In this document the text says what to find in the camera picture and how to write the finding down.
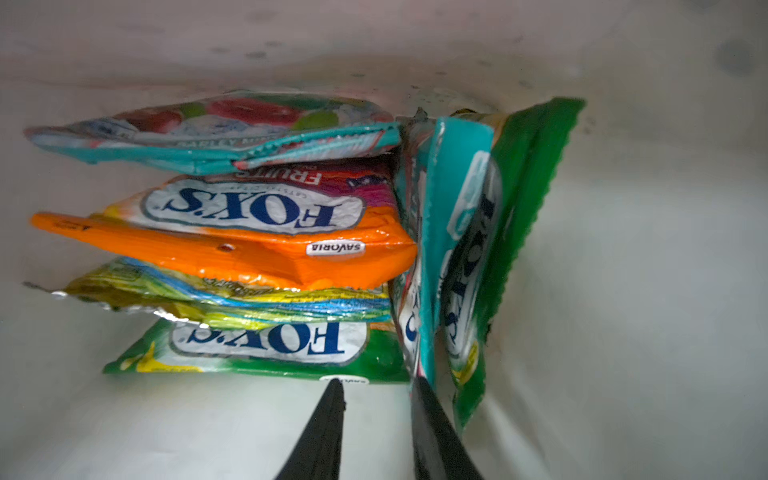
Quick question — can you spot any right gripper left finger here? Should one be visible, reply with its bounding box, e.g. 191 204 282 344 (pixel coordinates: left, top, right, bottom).
276 379 346 480

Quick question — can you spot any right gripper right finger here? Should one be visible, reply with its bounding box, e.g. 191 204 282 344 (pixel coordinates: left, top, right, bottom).
410 377 482 480

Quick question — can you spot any yellow green Fox's candy bag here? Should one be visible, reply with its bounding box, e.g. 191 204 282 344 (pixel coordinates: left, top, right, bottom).
24 257 392 330

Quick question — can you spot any teal fruit Fox's candy bag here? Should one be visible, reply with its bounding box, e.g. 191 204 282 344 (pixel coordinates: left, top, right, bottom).
25 90 401 175

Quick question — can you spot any white paper gift bag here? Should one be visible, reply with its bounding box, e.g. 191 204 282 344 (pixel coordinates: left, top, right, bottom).
1 1 767 479

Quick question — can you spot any orange Fox's candy bag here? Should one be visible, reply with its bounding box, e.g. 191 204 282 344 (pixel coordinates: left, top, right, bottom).
31 157 417 290

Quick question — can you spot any green Fox's bag upright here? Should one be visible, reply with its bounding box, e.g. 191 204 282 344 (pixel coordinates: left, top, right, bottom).
440 97 586 432

